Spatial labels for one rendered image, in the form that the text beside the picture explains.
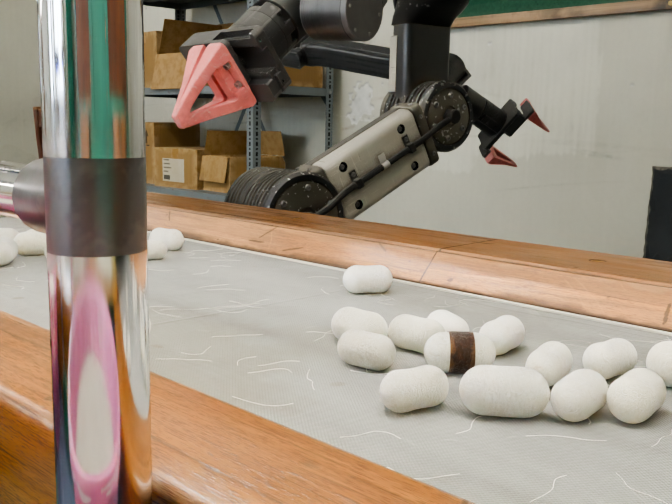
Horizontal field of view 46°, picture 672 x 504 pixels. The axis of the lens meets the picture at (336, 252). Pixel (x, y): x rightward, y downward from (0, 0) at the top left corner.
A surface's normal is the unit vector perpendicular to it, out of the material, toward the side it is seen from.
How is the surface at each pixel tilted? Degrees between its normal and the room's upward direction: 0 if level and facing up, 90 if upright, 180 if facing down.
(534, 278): 45
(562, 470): 0
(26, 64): 90
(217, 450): 0
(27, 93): 90
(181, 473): 0
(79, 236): 90
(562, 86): 90
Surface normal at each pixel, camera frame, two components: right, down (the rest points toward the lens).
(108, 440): 0.33, 0.16
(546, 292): -0.47, -0.62
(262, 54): -0.54, 0.71
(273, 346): 0.02, -0.99
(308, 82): 0.69, 0.15
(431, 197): -0.71, 0.12
